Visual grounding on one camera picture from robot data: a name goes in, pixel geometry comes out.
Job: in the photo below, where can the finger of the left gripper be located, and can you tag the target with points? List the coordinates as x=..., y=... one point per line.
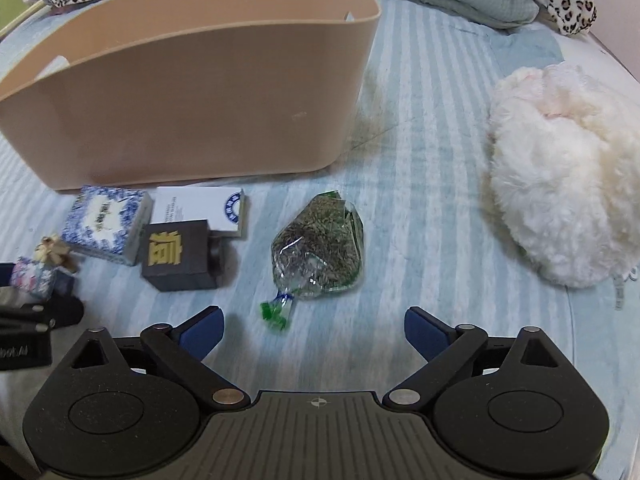
x=6, y=272

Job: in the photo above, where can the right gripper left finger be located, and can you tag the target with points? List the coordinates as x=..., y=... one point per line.
x=177, y=353

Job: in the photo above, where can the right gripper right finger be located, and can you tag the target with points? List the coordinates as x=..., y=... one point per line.
x=449, y=353

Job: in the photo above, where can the black box with gold character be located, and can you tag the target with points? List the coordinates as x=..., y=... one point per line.
x=180, y=256

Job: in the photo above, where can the clear bag of dried herbs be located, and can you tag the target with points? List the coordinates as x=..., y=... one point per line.
x=319, y=253

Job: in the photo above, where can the wooden doll hair clip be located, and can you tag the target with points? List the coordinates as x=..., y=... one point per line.
x=53, y=251

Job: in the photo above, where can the cartoon cat printed box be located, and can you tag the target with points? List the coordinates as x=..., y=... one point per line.
x=40, y=280

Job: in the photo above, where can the blue white porcelain-pattern box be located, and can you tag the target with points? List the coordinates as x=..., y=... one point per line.
x=107, y=223

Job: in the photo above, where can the white box with blue emblem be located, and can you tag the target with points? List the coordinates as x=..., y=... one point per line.
x=221, y=206

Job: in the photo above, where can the blue striped bed sheet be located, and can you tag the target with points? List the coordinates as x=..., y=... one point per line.
x=414, y=167

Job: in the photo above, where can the beige plastic storage bin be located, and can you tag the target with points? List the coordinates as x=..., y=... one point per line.
x=158, y=91

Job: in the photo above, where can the white fluffy plush toy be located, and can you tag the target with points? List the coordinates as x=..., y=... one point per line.
x=564, y=172

